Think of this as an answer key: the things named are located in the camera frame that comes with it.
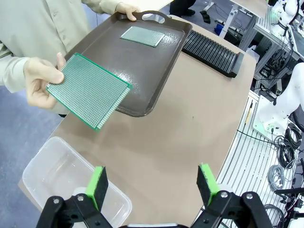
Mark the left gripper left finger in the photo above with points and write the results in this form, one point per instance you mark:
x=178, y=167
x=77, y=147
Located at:
x=97, y=187

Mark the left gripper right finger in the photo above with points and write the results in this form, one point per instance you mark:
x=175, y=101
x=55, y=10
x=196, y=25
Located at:
x=206, y=185

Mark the green perforated PCB board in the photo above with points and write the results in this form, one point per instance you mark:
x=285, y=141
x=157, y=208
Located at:
x=142, y=36
x=95, y=95

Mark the brown plastic tray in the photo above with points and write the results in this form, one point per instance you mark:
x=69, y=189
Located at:
x=133, y=71

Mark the person's left forearm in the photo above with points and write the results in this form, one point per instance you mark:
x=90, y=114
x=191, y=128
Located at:
x=102, y=6

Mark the person's right forearm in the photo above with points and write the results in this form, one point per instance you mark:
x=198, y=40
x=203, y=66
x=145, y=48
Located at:
x=12, y=73

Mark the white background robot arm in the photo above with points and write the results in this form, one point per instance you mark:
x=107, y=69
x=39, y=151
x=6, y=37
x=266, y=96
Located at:
x=289, y=9

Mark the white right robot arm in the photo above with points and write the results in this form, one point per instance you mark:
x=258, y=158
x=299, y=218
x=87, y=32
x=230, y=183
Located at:
x=294, y=95

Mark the person's right hand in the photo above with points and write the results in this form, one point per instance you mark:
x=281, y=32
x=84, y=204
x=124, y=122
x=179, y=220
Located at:
x=38, y=78

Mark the person's left hand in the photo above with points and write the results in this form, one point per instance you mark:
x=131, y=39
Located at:
x=128, y=9

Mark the clear plastic box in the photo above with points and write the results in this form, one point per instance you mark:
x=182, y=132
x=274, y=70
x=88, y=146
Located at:
x=59, y=166

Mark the aluminium slotted mounting table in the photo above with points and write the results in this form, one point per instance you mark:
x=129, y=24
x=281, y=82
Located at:
x=249, y=154

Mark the yellow black pencil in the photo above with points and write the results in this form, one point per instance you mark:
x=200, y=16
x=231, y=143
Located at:
x=249, y=114

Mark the black slotted PCB rack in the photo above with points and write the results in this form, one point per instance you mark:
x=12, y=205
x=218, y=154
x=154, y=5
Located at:
x=209, y=51

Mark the person's beige shirt torso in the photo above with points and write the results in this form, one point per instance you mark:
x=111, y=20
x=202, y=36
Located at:
x=47, y=28

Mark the aluminium frame workstation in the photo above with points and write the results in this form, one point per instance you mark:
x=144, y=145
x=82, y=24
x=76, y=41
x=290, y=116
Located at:
x=273, y=47

